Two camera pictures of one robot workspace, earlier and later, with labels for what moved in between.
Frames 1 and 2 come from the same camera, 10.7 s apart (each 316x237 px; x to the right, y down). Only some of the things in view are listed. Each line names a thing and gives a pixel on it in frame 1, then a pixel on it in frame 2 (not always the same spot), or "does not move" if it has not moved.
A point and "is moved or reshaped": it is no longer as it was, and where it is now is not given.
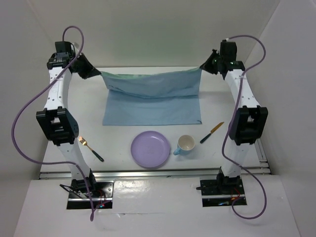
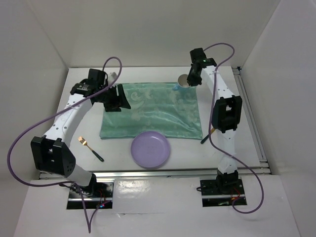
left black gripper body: (82, 67) to (110, 99)
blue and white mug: (185, 143) to (182, 83)
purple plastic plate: (150, 149) does not move
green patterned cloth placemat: (156, 98) is moved or reshaped
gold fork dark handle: (84, 142) does not move
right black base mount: (231, 185) does not move
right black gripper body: (212, 64) to (194, 78)
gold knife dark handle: (212, 131) does not move
